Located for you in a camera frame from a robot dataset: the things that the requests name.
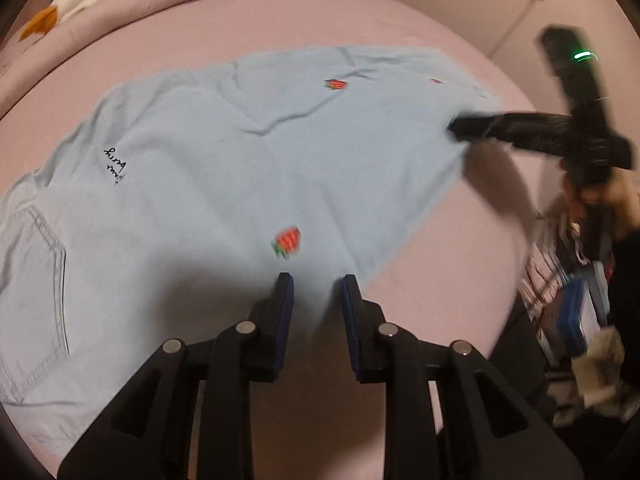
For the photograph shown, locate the light blue denim pants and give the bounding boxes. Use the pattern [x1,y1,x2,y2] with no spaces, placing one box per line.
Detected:
[0,46,507,462]

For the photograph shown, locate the person's right hand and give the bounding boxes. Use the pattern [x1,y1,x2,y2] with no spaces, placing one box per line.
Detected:
[559,162,640,243]

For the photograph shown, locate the person's right forearm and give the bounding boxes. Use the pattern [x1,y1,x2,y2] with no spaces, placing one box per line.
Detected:
[602,232,640,386]

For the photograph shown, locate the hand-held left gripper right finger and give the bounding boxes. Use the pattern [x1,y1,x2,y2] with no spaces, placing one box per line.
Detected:
[341,274,586,480]

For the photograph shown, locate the blue box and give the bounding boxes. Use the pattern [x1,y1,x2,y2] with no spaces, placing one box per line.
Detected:
[542,278,593,358]

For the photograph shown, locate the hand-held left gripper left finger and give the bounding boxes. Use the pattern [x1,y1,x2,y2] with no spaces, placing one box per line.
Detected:
[57,272,296,480]

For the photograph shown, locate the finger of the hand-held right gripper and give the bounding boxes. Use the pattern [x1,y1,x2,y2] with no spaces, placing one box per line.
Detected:
[446,111,571,157]

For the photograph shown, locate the pink bed sheet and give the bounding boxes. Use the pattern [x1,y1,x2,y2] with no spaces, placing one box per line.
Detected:
[0,0,553,480]

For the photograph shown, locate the plaid cloth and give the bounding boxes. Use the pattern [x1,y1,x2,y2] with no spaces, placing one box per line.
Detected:
[519,209,583,326]

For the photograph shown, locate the white power cable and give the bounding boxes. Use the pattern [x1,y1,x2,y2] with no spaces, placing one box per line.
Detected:
[490,0,542,60]

